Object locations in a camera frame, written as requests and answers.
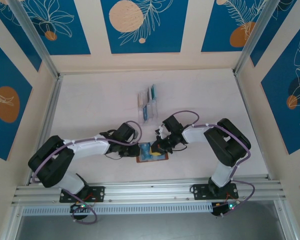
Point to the brown leather card holder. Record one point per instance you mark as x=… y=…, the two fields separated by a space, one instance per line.
x=165 y=157

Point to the clear acrylic card stand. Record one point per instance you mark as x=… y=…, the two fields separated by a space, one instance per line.
x=152 y=117

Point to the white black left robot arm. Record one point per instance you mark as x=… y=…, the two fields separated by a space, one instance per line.
x=90 y=147

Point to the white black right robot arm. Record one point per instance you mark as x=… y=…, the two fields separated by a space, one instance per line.
x=195 y=135

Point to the gold credit card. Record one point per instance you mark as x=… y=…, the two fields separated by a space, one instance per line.
x=141 y=100

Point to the dark brown credit card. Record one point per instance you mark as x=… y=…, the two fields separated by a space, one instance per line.
x=149 y=94

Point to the small controller board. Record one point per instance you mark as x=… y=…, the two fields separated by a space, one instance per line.
x=76 y=208
x=218 y=210

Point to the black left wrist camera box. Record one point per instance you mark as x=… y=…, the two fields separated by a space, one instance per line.
x=125 y=131

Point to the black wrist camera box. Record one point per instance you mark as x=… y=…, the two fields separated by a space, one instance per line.
x=171 y=123
x=125 y=131

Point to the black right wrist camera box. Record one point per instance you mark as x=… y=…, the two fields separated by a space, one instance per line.
x=171 y=123

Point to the aluminium mounting rail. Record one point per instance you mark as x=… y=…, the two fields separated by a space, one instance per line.
x=150 y=192

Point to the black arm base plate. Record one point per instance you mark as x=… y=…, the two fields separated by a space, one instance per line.
x=198 y=192
x=97 y=193

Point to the aluminium side rail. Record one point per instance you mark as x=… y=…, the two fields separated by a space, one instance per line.
x=49 y=112
x=252 y=125

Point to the aluminium frame leg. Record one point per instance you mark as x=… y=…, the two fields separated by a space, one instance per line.
x=11 y=225
x=286 y=225

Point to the aluminium frame post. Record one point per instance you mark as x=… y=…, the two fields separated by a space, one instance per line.
x=34 y=35
x=265 y=35

